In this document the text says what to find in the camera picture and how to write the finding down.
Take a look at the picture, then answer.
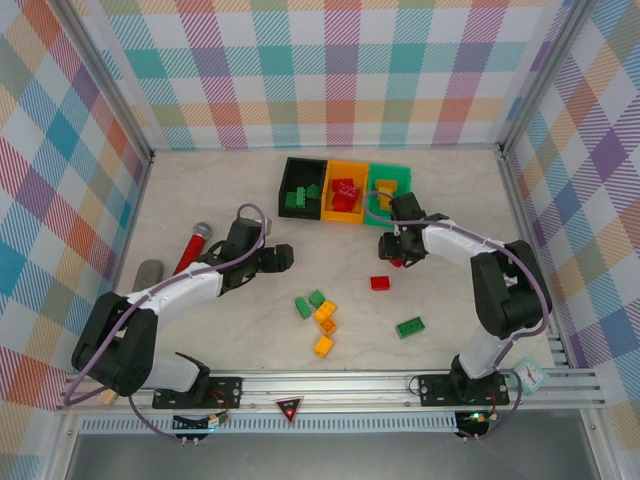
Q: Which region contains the green plastic bin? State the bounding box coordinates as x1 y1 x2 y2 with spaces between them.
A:
362 163 414 229

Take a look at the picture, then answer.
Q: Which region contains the red toy microphone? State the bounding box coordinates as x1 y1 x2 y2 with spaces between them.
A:
172 222 214 275

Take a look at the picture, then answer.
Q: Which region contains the yellow plastic bin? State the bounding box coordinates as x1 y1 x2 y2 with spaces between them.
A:
319 159 372 224

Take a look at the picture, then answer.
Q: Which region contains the green six-stud lego brick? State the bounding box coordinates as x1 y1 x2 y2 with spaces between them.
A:
395 317 427 340

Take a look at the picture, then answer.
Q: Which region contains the black plastic bin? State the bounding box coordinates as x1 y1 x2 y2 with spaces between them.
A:
277 156 329 221

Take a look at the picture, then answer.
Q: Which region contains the grey stone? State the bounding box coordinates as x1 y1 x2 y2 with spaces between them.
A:
131 258 165 294

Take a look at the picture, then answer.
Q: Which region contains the black red triangle sign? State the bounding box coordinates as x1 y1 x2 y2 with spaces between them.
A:
275 396 305 426

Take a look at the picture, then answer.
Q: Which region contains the teal alarm clock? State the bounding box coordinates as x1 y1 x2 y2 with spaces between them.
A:
513 357 550 396

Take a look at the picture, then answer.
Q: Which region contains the black controller board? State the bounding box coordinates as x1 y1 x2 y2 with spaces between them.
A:
172 413 231 432
453 410 492 437

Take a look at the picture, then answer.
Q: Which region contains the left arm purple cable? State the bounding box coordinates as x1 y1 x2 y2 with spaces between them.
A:
62 202 267 446

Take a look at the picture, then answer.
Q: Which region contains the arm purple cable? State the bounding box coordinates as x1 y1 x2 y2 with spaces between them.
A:
362 190 554 444
62 202 267 446

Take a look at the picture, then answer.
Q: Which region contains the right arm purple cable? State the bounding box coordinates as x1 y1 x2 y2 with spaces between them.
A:
362 190 554 444

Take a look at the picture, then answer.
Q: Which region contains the aluminium side rail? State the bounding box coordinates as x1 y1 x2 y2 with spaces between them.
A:
499 147 571 371
102 149 156 311

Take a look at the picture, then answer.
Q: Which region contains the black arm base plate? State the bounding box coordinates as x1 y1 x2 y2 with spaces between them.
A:
152 375 244 410
417 373 511 407

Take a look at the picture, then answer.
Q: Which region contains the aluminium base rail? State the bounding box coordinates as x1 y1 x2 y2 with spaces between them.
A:
53 370 604 416

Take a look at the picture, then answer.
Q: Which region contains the slotted grey cable duct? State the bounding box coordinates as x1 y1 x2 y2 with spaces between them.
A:
79 412 459 435

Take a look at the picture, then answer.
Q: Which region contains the aluminium frame post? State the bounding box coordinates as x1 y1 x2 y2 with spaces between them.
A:
57 0 156 164
499 0 596 156

